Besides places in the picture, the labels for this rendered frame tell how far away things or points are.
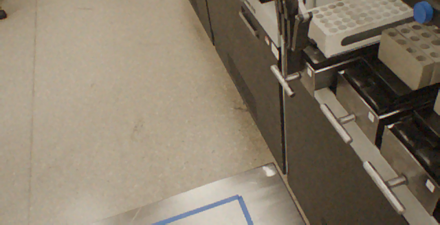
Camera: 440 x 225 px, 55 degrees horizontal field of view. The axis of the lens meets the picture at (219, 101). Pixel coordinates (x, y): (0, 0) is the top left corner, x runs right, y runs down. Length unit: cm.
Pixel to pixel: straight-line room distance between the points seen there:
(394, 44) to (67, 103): 174
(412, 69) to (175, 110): 137
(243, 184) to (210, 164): 109
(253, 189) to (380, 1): 48
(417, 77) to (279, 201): 31
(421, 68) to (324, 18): 22
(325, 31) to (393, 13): 15
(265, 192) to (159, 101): 146
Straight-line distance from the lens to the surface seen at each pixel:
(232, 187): 63
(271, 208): 61
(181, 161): 175
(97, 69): 237
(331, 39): 82
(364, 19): 86
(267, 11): 114
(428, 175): 68
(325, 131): 98
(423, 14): 66
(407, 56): 76
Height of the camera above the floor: 133
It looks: 43 degrees down
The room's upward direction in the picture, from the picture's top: 10 degrees counter-clockwise
